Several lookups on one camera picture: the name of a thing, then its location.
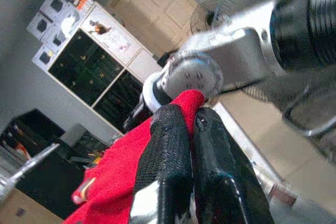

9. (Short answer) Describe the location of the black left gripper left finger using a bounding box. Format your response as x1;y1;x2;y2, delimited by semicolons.
131;104;194;224

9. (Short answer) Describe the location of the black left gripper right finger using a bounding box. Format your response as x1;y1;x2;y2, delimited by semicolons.
193;108;274;224

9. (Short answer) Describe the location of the red knit garment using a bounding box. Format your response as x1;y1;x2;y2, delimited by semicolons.
62;89;206;224

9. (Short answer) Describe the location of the white cube shelf unit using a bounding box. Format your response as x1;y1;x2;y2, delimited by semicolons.
31;0;165;136

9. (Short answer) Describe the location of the black television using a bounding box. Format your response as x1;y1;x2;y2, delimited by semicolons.
0;108;66;162

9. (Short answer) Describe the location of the white product box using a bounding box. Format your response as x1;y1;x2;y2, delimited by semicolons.
44;26;69;49
26;11;53;38
31;45;57;65
41;0;66;17

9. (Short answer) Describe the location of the dark TV console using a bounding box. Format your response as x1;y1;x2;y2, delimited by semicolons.
14;153;89;221

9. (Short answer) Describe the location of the beige panel door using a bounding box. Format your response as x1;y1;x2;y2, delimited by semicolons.
107;0;201;56

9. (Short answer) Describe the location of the black standing fan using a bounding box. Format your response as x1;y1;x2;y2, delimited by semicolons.
189;0;232;36

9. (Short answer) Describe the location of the orange striped box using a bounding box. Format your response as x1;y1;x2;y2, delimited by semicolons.
72;0;95;12

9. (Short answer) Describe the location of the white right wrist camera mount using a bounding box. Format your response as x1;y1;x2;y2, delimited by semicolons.
142;72;169;111

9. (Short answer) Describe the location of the chrome clothes rail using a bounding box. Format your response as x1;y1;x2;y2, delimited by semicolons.
0;143;61;192

